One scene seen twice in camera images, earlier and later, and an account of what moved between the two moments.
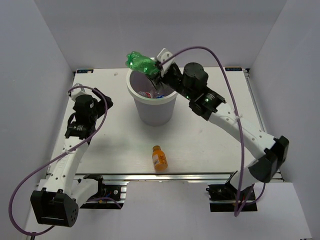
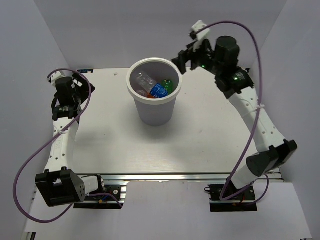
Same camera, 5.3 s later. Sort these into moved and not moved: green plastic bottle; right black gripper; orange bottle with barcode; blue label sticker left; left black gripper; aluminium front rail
Moved: green plastic bottle; orange bottle with barcode; right black gripper; left black gripper
Not moved: aluminium front rail; blue label sticker left
